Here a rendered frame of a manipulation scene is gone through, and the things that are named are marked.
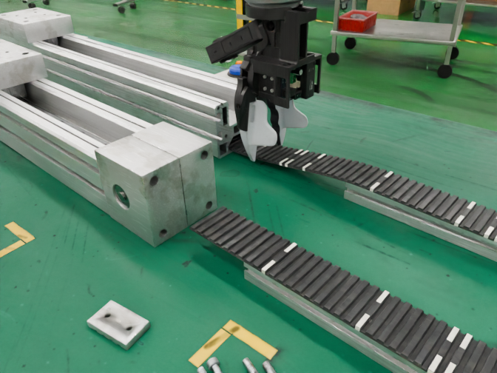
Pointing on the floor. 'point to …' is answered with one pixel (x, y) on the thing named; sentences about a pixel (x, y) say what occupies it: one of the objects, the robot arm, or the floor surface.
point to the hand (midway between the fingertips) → (262, 143)
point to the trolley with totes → (396, 32)
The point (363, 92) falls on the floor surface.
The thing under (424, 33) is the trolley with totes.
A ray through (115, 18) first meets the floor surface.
